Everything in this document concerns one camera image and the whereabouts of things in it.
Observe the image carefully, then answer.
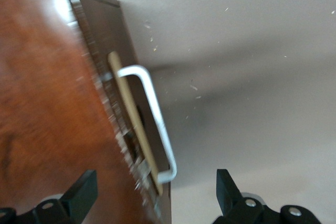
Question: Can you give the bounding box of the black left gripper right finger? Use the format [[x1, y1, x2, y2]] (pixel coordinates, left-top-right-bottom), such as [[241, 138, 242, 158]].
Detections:
[[212, 168, 321, 224]]

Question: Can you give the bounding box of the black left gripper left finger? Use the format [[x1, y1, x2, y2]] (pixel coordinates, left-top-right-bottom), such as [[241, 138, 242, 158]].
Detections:
[[0, 169, 98, 224]]

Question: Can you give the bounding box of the light wood drawer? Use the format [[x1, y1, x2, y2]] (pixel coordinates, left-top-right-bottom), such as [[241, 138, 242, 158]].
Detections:
[[107, 51, 171, 201]]

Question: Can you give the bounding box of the white metal drawer handle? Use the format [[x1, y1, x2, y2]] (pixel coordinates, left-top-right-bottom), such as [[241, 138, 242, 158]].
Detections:
[[116, 65, 178, 185]]

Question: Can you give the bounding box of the dark brown wooden cabinet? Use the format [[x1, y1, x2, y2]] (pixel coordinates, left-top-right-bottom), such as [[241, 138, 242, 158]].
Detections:
[[0, 0, 173, 224]]

